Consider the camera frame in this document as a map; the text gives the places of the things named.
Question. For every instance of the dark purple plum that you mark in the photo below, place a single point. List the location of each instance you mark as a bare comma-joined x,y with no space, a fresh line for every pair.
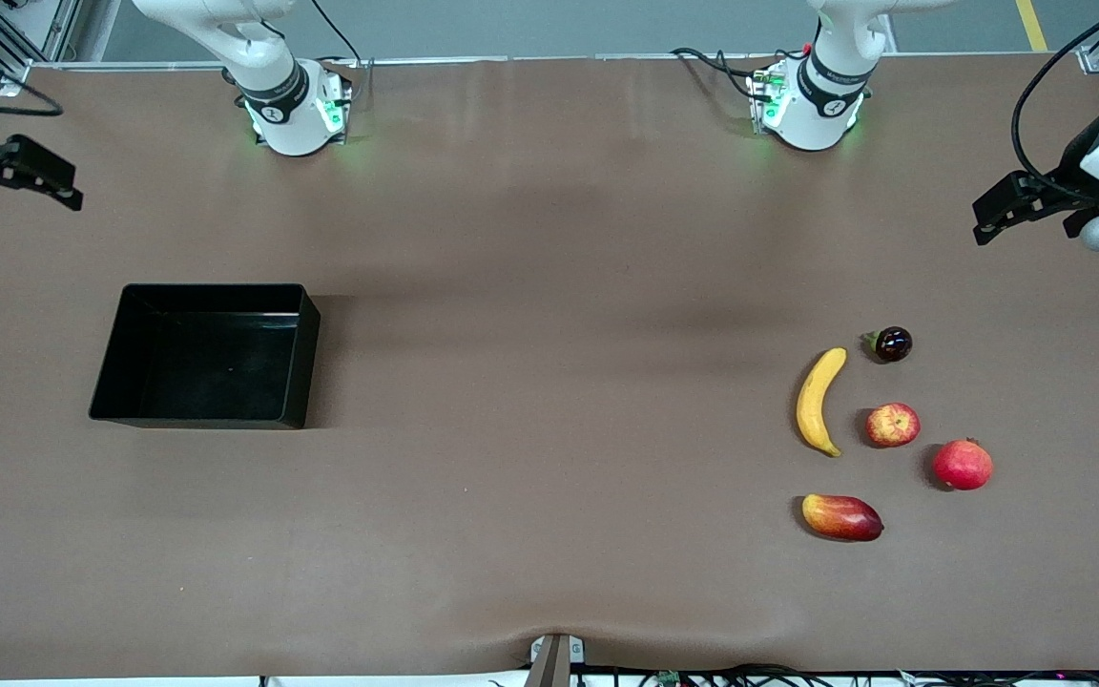
893,343

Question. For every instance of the grey metal camera bracket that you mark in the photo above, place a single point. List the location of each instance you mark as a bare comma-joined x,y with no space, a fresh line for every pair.
554,660

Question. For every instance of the black rectangular plastic box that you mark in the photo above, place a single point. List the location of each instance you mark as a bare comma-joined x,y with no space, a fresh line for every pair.
206,382

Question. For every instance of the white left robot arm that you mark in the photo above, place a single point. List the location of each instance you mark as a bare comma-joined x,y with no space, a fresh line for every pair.
812,124

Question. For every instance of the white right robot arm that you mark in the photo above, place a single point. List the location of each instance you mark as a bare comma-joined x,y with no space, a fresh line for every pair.
292,124

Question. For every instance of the red yellow apple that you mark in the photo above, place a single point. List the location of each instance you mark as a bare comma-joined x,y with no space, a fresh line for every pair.
893,425

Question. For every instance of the brown table cover mat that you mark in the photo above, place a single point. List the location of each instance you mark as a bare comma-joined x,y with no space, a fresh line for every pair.
549,382

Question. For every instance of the silver table edge strip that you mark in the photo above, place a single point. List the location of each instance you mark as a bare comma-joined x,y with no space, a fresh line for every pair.
549,59

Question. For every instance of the yellow banana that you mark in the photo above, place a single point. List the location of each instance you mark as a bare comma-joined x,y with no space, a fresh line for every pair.
812,401

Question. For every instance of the red yellow mango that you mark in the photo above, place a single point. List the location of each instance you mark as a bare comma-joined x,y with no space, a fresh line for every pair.
840,517

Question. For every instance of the red pomegranate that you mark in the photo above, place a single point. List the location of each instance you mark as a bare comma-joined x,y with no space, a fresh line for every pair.
963,466

